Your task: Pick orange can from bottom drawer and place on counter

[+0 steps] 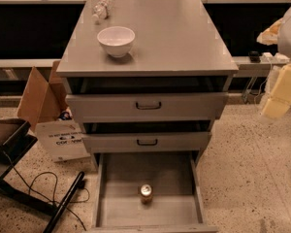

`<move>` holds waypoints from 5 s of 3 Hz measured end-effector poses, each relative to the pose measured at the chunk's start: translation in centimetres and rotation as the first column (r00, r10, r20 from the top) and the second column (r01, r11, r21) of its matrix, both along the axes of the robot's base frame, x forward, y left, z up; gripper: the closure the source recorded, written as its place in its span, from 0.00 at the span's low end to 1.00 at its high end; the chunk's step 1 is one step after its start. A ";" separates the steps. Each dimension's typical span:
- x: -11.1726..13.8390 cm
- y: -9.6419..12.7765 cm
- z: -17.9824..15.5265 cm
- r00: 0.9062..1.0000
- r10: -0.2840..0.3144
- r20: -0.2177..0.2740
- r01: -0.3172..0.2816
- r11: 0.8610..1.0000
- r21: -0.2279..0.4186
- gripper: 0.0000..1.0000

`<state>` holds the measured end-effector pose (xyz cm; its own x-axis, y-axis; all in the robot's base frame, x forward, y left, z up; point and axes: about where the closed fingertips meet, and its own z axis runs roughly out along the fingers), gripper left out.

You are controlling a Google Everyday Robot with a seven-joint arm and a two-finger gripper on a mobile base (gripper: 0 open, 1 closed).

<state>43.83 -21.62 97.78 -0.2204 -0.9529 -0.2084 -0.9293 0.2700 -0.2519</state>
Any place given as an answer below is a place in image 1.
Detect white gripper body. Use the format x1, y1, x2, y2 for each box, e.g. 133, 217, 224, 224
261, 63, 291, 119

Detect orange drink can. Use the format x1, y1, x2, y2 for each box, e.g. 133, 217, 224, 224
140, 183, 153, 204

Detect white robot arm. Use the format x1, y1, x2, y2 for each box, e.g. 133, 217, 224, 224
257, 7, 291, 120

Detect grey top drawer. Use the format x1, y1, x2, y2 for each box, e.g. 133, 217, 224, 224
66, 92, 227, 122

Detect grey middle drawer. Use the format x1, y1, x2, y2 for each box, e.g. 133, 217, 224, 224
82, 132, 211, 153

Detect grey drawer cabinet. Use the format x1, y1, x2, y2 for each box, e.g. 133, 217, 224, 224
55, 0, 240, 167

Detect grey open bottom drawer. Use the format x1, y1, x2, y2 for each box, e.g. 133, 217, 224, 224
88, 151, 218, 233

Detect white power strip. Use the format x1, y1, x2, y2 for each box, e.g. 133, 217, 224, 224
261, 52, 290, 63

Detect white ceramic bowl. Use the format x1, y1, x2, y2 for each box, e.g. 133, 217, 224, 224
97, 26, 135, 57

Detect clear plastic bottle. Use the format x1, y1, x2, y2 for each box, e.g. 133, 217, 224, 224
91, 0, 113, 24

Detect brown cardboard box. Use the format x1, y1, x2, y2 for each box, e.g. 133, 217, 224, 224
17, 60, 89, 162

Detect white hanging cable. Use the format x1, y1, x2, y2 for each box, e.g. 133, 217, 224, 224
252, 61, 273, 106

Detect black floor cable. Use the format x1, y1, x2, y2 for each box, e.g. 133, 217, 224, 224
2, 150, 91, 231

